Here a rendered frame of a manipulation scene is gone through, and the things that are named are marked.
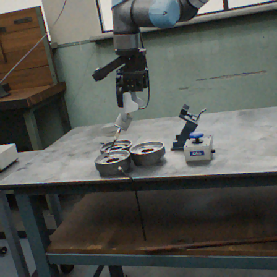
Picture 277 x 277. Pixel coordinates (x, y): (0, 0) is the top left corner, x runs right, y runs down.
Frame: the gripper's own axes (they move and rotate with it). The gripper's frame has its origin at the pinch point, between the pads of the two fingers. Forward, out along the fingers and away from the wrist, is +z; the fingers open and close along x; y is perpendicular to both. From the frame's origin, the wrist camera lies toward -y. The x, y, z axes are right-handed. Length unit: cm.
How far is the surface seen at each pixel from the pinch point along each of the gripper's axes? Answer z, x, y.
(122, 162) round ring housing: 9.4, -13.9, 3.2
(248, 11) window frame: -22, 149, 32
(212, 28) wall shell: -12, 157, 9
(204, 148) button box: 6.0, -8.0, 25.3
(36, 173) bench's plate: 16.6, -10.7, -26.8
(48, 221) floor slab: 108, 94, -93
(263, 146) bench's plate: 7.8, 0.9, 40.9
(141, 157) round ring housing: 9.1, -9.8, 7.6
